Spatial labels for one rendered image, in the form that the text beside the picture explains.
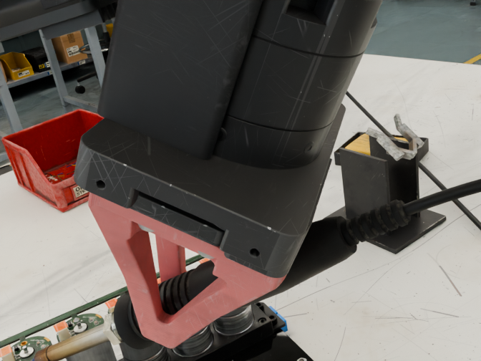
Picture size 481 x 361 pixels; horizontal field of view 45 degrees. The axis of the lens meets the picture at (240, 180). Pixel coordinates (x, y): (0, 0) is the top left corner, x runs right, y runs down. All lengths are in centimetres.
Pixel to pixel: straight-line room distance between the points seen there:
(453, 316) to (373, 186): 11
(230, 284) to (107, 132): 6
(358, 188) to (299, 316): 12
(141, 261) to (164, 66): 8
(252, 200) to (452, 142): 47
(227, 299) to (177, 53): 9
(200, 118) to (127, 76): 2
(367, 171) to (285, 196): 28
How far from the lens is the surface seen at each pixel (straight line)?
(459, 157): 58
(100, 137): 16
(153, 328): 23
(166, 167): 16
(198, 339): 34
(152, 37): 16
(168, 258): 25
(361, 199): 45
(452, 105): 70
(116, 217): 19
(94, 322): 32
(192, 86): 16
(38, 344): 32
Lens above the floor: 100
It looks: 25 degrees down
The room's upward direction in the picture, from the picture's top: 11 degrees counter-clockwise
